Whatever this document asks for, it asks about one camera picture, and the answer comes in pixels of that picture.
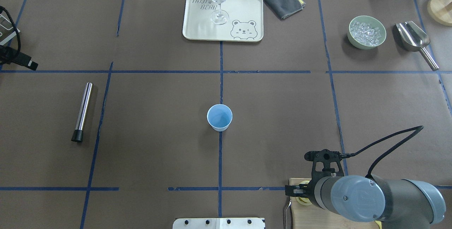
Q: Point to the steel ice scoop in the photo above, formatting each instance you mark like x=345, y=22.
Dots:
x=414, y=39

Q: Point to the bamboo cutting board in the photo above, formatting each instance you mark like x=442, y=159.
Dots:
x=297, y=216

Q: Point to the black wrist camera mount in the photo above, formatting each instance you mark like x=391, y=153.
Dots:
x=325, y=163

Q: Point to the cream bear tray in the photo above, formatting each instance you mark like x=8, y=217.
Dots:
x=245, y=22

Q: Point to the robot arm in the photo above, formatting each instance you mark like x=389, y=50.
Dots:
x=397, y=204

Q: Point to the light blue cup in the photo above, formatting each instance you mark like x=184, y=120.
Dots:
x=219, y=117

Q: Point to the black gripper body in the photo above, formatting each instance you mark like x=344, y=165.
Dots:
x=308, y=191

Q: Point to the green bowl of ice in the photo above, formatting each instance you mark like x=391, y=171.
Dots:
x=366, y=32

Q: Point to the round wooden stand base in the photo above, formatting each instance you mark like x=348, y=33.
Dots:
x=440, y=11

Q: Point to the grey folded cloth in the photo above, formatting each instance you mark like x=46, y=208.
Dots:
x=285, y=8

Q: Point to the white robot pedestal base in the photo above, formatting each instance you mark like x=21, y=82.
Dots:
x=220, y=223

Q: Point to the steel muddler black tip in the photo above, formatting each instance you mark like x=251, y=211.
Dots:
x=79, y=129

